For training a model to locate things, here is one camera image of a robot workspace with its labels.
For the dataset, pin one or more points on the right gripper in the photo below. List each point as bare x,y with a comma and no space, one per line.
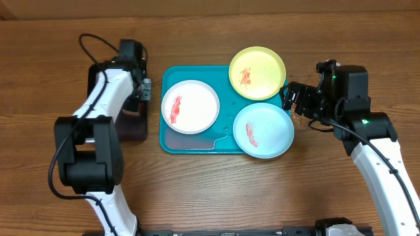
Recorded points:
302,92

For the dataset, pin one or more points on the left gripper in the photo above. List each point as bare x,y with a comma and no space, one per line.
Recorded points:
147,94

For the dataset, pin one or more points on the white plate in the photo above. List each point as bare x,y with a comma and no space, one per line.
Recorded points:
190,107

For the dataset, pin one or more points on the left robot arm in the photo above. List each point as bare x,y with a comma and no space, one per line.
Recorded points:
88,152

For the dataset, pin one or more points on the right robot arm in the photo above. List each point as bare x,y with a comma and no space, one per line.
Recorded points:
342,104

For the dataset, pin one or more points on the black plastic tray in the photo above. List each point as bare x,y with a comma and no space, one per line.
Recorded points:
134,124

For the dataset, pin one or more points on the teal plastic tray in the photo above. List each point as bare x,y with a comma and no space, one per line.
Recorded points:
219,137

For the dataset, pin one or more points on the light blue plate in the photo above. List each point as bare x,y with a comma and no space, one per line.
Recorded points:
263,130

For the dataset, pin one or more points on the yellow-green plate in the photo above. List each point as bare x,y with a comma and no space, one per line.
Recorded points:
257,73

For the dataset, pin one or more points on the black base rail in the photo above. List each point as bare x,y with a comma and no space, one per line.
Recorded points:
286,231

